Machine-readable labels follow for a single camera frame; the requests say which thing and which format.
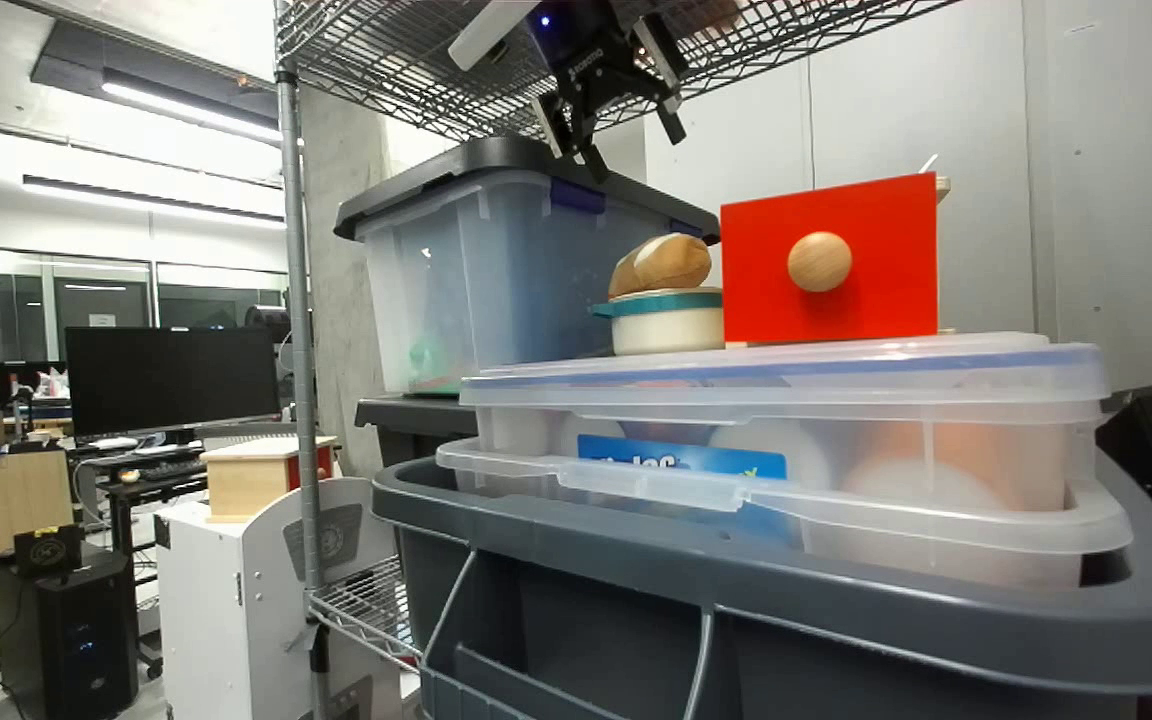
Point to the dark grey storage bin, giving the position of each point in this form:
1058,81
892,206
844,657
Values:
403,423

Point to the ceiling light strip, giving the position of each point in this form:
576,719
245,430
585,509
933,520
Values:
148,199
188,111

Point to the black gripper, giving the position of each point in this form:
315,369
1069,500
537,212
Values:
596,42

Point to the wooden box red front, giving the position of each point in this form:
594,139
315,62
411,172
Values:
868,212

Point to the white cabinet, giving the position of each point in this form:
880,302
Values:
219,613

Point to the brown bread loaf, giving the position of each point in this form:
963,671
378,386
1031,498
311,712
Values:
663,260

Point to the black computer monitor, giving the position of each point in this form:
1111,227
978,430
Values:
171,380

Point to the clear plastic container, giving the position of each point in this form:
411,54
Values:
948,533

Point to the tan wooden cabinet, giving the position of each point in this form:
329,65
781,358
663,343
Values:
17,495

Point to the metal shelf post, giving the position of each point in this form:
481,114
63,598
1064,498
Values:
296,334

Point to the round wooden knob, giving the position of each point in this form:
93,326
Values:
822,260

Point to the black computer tower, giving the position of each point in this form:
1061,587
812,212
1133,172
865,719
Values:
68,640

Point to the clear container blue clips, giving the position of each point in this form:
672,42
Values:
868,386

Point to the green plastic item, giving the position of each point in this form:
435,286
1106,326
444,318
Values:
427,363

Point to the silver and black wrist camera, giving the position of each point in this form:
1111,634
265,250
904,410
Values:
489,29

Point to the clear storage bin grey lid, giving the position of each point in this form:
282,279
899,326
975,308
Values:
470,294

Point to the small pale wooden box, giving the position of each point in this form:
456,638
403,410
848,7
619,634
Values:
251,481

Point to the white bowl teal rim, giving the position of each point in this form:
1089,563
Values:
663,326

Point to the grey tote bin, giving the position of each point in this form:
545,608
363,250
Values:
868,625

